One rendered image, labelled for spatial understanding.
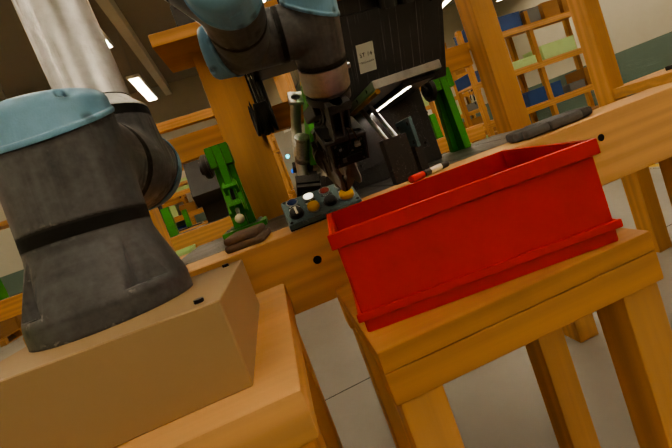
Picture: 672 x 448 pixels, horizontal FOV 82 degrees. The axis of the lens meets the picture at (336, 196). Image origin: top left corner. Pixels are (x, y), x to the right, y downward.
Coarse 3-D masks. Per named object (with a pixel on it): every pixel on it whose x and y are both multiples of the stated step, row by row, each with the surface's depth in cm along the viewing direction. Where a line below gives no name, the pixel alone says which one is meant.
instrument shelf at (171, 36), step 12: (276, 0) 119; (192, 24) 115; (156, 36) 113; (168, 36) 114; (180, 36) 114; (192, 36) 115; (156, 48) 114; (168, 48) 117; (180, 48) 120; (192, 48) 123; (168, 60) 125; (180, 60) 129; (192, 60) 132
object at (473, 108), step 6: (456, 72) 884; (462, 72) 889; (468, 96) 930; (474, 96) 880; (426, 102) 861; (468, 102) 932; (474, 102) 888; (426, 108) 852; (468, 108) 885; (474, 108) 889; (474, 114) 933; (474, 120) 893; (480, 120) 897
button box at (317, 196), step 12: (312, 192) 79; (336, 192) 78; (300, 204) 77; (324, 204) 75; (336, 204) 75; (348, 204) 74; (288, 216) 75; (300, 216) 74; (312, 216) 73; (324, 216) 74; (300, 228) 74
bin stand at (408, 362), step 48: (624, 240) 43; (336, 288) 63; (528, 288) 41; (576, 288) 42; (624, 288) 43; (384, 336) 41; (432, 336) 39; (480, 336) 40; (528, 336) 41; (624, 336) 45; (384, 384) 41; (432, 384) 39; (576, 384) 65; (624, 384) 48; (432, 432) 40; (576, 432) 65
